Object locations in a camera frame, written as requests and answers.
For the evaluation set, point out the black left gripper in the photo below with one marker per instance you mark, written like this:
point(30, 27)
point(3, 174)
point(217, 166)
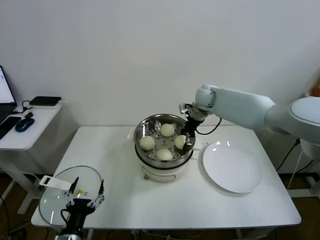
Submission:
point(79, 206)

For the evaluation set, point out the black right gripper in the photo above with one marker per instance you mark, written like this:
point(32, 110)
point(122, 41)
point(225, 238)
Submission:
point(191, 127)

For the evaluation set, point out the white steamed baozi bun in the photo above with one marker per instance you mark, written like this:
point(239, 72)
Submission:
point(147, 143)
point(164, 155)
point(167, 130)
point(179, 141)

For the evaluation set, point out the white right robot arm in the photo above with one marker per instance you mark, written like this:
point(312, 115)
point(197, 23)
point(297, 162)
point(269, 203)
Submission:
point(245, 107)

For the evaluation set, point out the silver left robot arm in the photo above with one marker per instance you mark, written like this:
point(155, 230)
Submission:
point(72, 235)

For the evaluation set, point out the steel perforated steamer basket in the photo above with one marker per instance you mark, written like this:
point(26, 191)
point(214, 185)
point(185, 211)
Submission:
point(150, 125)

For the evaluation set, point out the small yellow piece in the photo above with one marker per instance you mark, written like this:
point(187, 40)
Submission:
point(79, 192)

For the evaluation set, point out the white electric cooker pot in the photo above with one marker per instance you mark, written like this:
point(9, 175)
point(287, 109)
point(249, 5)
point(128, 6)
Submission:
point(160, 175)

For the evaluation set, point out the white round plate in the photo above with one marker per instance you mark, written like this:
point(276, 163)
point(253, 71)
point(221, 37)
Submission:
point(232, 167)

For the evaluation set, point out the white side table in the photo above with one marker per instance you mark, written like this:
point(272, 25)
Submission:
point(22, 140)

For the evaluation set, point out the blue computer mouse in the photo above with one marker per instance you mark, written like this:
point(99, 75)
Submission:
point(24, 125)

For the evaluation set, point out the flat black box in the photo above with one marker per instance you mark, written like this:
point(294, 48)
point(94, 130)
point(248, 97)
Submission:
point(45, 100)

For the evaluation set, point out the black smartphone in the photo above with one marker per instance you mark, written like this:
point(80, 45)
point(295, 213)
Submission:
point(9, 125)

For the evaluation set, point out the open black laptop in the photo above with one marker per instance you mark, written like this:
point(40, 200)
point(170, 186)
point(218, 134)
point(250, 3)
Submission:
point(5, 95)

